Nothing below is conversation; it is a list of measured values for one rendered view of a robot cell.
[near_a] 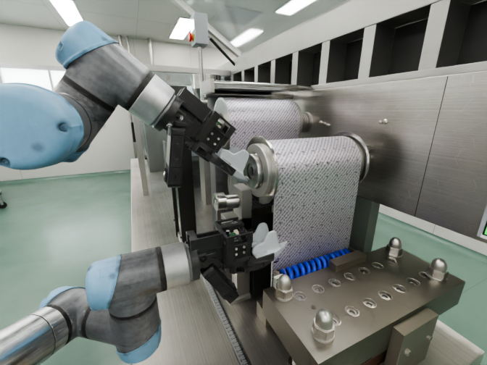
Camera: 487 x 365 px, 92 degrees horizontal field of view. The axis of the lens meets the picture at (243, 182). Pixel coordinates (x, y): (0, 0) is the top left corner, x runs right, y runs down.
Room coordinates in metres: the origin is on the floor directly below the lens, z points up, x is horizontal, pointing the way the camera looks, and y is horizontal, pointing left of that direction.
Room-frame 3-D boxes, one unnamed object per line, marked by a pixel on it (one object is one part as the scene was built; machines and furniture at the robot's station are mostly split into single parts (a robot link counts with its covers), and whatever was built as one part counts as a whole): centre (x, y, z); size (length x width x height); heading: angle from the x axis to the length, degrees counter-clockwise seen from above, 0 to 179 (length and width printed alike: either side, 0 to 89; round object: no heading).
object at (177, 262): (0.36, 0.12, 1.11); 0.08 x 0.05 x 0.08; 25
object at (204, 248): (0.39, 0.05, 1.12); 0.12 x 0.08 x 0.09; 115
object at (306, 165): (0.66, -0.09, 1.16); 0.39 x 0.23 x 0.51; 25
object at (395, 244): (0.51, -0.38, 1.05); 0.04 x 0.04 x 0.04
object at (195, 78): (1.19, 0.17, 1.50); 0.14 x 0.14 x 0.06
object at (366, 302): (0.40, -0.25, 1.00); 0.40 x 0.16 x 0.06; 115
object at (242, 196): (0.51, 0.02, 1.05); 0.06 x 0.05 x 0.31; 115
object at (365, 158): (0.60, -0.26, 1.25); 0.15 x 0.01 x 0.15; 25
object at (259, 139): (0.49, -0.03, 1.25); 0.15 x 0.01 x 0.15; 25
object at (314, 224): (0.49, -0.17, 1.11); 0.23 x 0.01 x 0.18; 115
